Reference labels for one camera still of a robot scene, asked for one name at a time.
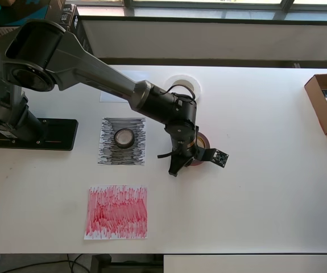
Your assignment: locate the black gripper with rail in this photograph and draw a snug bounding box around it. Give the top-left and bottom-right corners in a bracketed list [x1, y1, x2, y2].
[168, 144, 198, 177]

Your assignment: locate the red tape roll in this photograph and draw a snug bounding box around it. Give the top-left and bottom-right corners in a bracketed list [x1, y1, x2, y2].
[190, 132, 211, 168]

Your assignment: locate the black tape roll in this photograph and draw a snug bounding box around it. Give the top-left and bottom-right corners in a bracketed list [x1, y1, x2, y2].
[114, 128, 135, 150]

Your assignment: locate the white tape roll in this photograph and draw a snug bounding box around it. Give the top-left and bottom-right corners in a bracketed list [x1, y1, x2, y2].
[164, 74, 202, 101]

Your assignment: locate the black scribbled paper sheet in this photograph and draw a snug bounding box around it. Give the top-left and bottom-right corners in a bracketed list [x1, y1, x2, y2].
[97, 117, 147, 167]

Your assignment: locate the red scribbled paper sheet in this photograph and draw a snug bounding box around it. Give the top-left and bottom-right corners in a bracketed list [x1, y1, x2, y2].
[84, 184, 148, 241]

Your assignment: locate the blank white paper sheet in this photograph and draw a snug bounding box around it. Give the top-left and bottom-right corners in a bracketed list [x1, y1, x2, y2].
[100, 70, 150, 104]

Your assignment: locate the white cabinet panel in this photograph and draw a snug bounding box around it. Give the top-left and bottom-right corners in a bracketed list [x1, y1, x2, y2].
[163, 254, 327, 273]

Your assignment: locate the open brown cardboard tray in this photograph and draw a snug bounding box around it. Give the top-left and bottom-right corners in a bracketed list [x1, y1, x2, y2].
[304, 73, 327, 136]

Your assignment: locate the slim black carton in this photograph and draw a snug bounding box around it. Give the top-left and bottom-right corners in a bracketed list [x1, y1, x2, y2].
[62, 4, 80, 32]

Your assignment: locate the wrist camera board on bracket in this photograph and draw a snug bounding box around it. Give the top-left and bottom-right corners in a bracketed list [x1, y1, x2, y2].
[196, 146, 230, 169]

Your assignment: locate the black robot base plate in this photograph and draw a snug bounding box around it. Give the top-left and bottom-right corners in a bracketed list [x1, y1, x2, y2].
[0, 118, 78, 151]

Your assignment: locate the black floor cable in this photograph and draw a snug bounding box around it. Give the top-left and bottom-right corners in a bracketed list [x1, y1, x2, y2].
[66, 253, 92, 273]

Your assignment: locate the grey window frame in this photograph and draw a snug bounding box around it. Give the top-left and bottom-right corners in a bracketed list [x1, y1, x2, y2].
[123, 0, 327, 22]

